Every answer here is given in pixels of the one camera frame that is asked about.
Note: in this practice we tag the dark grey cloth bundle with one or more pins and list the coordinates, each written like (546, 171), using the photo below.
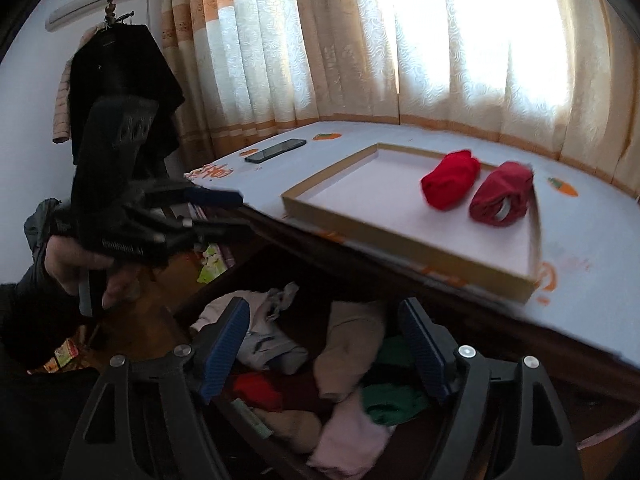
(42, 220)

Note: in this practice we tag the red underwear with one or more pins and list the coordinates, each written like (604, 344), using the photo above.
(257, 390)

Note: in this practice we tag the dark wooden desk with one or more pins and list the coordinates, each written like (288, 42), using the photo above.
(525, 360)

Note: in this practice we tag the green printed bag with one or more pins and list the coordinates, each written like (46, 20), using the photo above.
(210, 265)

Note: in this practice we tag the black smartphone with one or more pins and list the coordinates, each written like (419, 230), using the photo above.
(275, 150)

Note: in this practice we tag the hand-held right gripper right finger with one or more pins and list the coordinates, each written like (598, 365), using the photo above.
(425, 350)

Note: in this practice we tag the colourful printed packet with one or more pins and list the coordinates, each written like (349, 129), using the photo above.
(62, 352)

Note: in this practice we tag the bright red sock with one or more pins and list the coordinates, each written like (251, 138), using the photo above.
(447, 182)

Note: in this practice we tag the dark red sock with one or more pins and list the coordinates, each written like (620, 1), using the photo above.
(500, 190)

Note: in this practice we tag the grey sock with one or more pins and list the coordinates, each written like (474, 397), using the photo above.
(275, 352)

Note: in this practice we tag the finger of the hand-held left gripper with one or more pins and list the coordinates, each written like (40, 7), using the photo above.
(215, 231)
(215, 196)

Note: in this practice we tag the orange beige patterned curtain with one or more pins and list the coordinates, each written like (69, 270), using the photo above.
(350, 60)

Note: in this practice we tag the shallow cardboard box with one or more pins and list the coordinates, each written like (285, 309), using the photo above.
(375, 195)

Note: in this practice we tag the person's left hand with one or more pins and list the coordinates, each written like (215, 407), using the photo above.
(70, 265)

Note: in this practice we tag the black coat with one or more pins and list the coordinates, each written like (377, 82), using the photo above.
(125, 70)

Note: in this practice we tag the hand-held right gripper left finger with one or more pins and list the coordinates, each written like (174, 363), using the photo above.
(227, 350)

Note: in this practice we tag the beige cloth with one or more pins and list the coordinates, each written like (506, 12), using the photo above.
(295, 430)

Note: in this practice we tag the pile of socks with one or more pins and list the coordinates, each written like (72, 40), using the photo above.
(285, 452)

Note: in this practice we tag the wooden coat stand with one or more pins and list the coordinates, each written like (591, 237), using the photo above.
(111, 12)

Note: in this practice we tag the white orange-printed table cover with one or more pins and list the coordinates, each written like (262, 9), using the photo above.
(575, 240)

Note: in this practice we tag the beige knitted sock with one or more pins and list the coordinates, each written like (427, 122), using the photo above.
(350, 350)

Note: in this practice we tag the beige puffer jacket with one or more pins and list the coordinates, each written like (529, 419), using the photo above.
(62, 105)

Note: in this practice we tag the person's left forearm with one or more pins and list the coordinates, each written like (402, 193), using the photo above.
(30, 315)

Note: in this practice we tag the green and black sock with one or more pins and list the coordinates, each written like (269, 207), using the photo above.
(395, 402)

